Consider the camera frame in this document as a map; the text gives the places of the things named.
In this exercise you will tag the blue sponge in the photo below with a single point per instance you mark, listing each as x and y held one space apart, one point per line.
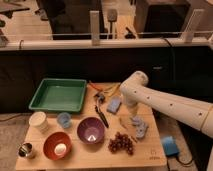
114 105

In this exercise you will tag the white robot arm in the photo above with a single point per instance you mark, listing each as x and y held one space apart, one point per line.
194 113

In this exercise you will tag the green plastic tray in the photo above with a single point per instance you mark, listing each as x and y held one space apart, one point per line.
59 95

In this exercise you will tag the small metal clip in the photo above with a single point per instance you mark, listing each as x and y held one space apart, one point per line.
100 97

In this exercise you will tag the purple bowl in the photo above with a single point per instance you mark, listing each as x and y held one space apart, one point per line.
91 130

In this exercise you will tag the blue crumpled cloth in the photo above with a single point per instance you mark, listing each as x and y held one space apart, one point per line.
140 125

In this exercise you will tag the light blue small cup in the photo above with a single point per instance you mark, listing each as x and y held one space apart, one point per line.
64 120

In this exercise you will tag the bunch of red grapes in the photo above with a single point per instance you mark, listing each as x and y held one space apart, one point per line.
121 142

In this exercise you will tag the white paper cup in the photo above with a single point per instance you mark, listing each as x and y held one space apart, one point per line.
39 121

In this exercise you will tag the red bowl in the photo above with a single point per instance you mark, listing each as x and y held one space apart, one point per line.
53 140

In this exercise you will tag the white egg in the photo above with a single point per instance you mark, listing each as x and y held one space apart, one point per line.
60 149

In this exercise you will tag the blue box on floor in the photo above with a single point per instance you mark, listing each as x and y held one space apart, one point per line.
169 146

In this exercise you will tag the metal cup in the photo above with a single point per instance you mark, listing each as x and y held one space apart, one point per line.
26 150

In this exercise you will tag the yellow handled tool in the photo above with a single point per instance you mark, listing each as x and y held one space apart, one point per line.
111 90

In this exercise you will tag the orange handled pliers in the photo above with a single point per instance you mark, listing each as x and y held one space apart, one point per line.
95 86

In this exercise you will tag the left white post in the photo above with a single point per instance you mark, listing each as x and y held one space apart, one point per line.
94 27

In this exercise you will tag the white post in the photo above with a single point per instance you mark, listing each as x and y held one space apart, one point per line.
94 27
188 34

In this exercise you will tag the white horizontal rail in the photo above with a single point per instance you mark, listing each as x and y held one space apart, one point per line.
103 44

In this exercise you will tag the right white post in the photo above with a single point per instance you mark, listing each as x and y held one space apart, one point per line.
188 34

